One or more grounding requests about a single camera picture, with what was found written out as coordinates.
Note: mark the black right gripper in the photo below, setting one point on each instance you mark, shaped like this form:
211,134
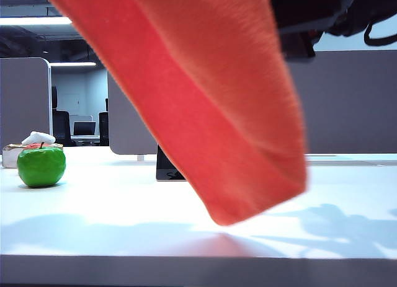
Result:
301,8

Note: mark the orange microfiber cloth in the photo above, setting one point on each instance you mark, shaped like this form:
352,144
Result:
201,98

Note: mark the black framed standing mirror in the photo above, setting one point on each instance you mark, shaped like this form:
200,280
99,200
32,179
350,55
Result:
164,169

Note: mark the wide grey desk partition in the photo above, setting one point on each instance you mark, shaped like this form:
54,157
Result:
356,107

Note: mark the short ceiling light strip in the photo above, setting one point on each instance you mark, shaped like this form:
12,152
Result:
73,64

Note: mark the dark laptop screen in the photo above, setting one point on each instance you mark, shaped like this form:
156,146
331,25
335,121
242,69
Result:
83,129

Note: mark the white background desk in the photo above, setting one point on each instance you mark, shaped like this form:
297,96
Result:
85,139

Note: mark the tall black office chair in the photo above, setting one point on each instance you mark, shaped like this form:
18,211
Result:
60,126

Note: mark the white tissue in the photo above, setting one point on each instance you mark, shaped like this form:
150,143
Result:
37,137

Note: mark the narrow grey desk partition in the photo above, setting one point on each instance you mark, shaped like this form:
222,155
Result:
21,104

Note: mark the green apple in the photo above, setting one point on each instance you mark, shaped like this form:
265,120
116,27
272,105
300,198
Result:
40,169

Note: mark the gold and white tissue box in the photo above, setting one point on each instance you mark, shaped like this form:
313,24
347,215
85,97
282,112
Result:
9,158

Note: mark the white partition foot bracket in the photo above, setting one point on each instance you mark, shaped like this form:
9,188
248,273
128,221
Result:
140,158

